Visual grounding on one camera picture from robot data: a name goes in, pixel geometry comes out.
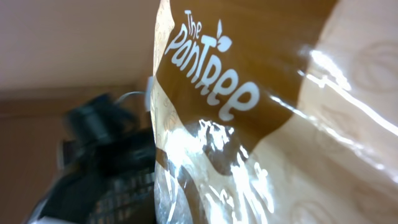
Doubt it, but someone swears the white brown snack pouch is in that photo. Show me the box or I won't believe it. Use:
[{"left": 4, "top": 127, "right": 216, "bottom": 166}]
[{"left": 151, "top": 0, "right": 397, "bottom": 224}]

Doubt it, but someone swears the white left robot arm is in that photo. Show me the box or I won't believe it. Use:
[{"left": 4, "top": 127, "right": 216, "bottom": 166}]
[{"left": 26, "top": 91, "right": 156, "bottom": 224}]

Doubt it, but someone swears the white barcode scanner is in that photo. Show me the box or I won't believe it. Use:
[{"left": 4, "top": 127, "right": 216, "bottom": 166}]
[{"left": 144, "top": 76, "right": 154, "bottom": 111}]

